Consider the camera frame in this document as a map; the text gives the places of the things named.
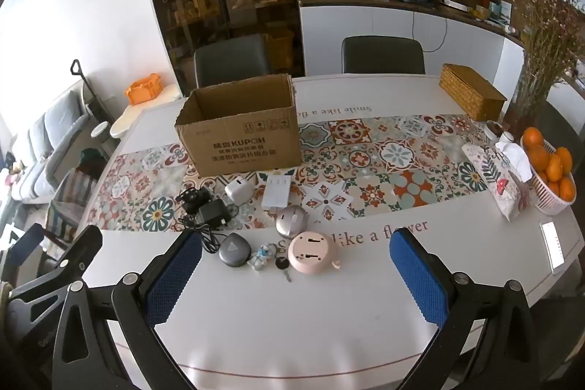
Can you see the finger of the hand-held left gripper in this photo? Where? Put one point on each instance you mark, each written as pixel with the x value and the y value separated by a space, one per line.
pixel 25 244
pixel 84 246

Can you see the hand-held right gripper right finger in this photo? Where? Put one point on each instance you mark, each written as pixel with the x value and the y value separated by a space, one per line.
pixel 420 275

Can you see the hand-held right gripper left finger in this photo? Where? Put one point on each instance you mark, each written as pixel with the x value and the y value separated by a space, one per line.
pixel 173 275

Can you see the grey rounded case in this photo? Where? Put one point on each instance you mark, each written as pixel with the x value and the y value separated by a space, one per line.
pixel 234 249

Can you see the white charger cube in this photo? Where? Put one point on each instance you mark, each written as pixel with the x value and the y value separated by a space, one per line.
pixel 237 191

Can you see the silver round case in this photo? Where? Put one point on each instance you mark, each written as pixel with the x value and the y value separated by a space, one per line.
pixel 291 221

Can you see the white USB hub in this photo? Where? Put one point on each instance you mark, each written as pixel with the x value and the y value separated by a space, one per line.
pixel 276 193

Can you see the brown cardboard box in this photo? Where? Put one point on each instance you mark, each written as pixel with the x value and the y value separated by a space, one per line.
pixel 237 148

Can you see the black power adapter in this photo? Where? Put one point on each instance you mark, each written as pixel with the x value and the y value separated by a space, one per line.
pixel 212 212

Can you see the small astronaut figurine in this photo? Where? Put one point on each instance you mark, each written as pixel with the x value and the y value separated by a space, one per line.
pixel 263 257

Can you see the key with black head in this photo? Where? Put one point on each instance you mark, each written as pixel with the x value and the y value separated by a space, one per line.
pixel 282 264

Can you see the pink round device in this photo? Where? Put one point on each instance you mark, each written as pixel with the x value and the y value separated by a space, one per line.
pixel 311 253

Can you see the grey sofa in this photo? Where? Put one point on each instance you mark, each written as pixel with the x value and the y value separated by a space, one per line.
pixel 50 129

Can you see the white round container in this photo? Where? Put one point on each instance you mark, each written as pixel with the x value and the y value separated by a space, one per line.
pixel 100 129

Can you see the floral tissue pouch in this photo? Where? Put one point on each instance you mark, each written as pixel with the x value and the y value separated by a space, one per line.
pixel 493 175

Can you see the white remote control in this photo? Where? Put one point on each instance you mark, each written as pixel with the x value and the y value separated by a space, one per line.
pixel 553 246

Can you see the cream side table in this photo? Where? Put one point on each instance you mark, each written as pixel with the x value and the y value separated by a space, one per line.
pixel 137 118

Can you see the white plastic basket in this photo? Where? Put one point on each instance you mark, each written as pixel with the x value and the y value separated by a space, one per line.
pixel 548 200

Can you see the small white jar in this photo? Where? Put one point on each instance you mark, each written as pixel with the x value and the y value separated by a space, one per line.
pixel 505 137

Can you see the orange plastic crate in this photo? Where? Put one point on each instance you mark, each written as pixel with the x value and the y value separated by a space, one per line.
pixel 144 90

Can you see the pile of oranges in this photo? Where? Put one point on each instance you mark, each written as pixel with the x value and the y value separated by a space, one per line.
pixel 539 157

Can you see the woven wicker box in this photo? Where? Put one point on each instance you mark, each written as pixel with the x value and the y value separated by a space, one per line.
pixel 475 93

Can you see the grey dining chair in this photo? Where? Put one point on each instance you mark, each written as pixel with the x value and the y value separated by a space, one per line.
pixel 233 61
pixel 384 56

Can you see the dried flower bouquet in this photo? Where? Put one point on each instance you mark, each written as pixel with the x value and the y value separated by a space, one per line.
pixel 544 52

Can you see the white sideboard cabinet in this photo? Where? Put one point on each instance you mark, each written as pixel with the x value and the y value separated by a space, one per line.
pixel 365 24

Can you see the dark glass cabinet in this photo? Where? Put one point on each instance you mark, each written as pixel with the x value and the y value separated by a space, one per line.
pixel 183 6

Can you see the small black toy camera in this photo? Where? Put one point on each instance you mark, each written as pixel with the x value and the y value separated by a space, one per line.
pixel 194 197

